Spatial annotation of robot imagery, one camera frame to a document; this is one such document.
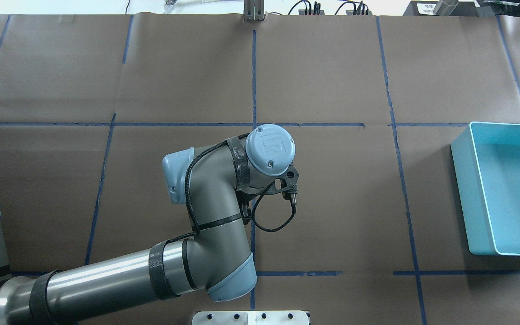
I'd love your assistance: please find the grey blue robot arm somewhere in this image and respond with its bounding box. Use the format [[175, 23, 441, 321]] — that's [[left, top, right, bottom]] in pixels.
[[0, 125, 248, 275]]

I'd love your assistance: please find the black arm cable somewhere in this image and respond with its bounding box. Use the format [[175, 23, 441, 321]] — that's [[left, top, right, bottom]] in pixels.
[[183, 133, 297, 240]]

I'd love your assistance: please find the brown paper table cover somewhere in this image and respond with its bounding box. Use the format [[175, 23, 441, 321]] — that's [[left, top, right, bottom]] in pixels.
[[0, 13, 520, 325]]

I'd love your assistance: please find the white pillar with base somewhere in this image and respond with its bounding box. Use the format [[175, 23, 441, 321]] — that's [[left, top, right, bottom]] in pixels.
[[191, 310, 311, 325]]

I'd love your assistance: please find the turquoise plastic bin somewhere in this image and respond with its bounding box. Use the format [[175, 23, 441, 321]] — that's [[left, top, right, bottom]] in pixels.
[[450, 121, 520, 256]]

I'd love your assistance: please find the aluminium frame post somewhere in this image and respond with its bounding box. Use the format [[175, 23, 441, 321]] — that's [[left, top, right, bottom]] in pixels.
[[243, 0, 265, 21]]

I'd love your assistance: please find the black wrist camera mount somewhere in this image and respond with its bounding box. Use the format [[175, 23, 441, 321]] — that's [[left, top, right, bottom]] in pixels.
[[267, 162, 299, 202]]

